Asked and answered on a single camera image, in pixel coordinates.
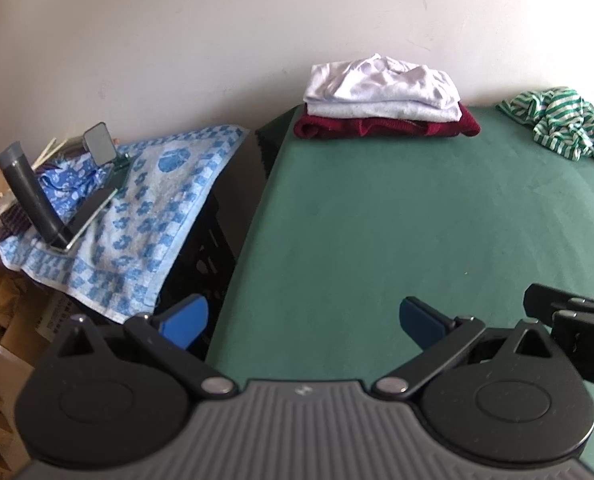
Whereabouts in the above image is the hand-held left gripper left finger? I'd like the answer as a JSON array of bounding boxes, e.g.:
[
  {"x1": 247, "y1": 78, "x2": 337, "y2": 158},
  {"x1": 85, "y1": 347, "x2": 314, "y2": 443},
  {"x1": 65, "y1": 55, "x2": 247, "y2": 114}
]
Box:
[{"x1": 57, "y1": 295, "x2": 242, "y2": 402}]

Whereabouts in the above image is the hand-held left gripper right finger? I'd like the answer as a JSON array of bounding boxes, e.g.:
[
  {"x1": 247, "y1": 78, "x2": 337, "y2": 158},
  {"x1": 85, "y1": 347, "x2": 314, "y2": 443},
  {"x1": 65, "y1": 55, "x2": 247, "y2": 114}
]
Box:
[{"x1": 372, "y1": 294, "x2": 558, "y2": 403}]

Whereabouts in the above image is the dark red sweater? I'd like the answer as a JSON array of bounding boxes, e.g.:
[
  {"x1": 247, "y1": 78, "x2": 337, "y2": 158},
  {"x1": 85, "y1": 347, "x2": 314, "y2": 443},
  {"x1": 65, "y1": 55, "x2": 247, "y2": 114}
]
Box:
[{"x1": 293, "y1": 102, "x2": 481, "y2": 139}]

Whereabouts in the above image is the white shirt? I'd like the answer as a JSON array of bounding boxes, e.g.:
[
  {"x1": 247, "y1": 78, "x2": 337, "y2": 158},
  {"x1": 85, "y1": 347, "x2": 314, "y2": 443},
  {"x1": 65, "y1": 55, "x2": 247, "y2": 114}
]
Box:
[{"x1": 303, "y1": 53, "x2": 464, "y2": 123}]

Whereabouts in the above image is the green table cloth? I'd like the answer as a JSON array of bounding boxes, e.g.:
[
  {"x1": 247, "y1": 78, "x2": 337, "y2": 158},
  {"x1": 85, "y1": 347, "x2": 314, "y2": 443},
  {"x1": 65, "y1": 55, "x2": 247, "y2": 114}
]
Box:
[{"x1": 204, "y1": 105, "x2": 594, "y2": 476}]

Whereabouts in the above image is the blue patterned towel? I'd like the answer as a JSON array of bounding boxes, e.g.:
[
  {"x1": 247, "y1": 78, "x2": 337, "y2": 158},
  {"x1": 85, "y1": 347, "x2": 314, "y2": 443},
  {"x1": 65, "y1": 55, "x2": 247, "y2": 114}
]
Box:
[{"x1": 0, "y1": 125, "x2": 250, "y2": 323}]

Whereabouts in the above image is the flat lying phone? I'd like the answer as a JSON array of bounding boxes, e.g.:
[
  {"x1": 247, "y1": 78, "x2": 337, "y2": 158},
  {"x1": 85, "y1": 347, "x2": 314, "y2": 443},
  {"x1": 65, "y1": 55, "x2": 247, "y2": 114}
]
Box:
[{"x1": 52, "y1": 187, "x2": 118, "y2": 253}]

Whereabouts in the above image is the blue floral cloth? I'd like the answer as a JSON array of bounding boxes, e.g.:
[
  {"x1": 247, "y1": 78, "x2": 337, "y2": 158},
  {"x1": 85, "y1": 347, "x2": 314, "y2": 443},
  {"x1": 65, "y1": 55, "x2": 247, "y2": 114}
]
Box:
[{"x1": 36, "y1": 154, "x2": 108, "y2": 221}]

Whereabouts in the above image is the green striped shirt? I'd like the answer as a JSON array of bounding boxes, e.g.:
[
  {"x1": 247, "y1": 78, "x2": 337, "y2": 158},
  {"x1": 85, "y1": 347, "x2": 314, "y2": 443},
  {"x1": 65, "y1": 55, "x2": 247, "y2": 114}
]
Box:
[{"x1": 496, "y1": 87, "x2": 594, "y2": 170}]

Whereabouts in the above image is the phone on stand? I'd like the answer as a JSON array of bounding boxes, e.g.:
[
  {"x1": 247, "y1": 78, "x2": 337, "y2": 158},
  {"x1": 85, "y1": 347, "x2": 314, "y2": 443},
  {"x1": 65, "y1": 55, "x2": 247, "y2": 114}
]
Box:
[{"x1": 83, "y1": 121, "x2": 118, "y2": 166}]

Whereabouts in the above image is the grey cylindrical bottle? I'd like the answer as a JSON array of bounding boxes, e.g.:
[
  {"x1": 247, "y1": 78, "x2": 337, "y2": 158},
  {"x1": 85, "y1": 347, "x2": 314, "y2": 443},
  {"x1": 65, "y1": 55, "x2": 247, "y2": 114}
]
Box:
[{"x1": 0, "y1": 142, "x2": 74, "y2": 247}]

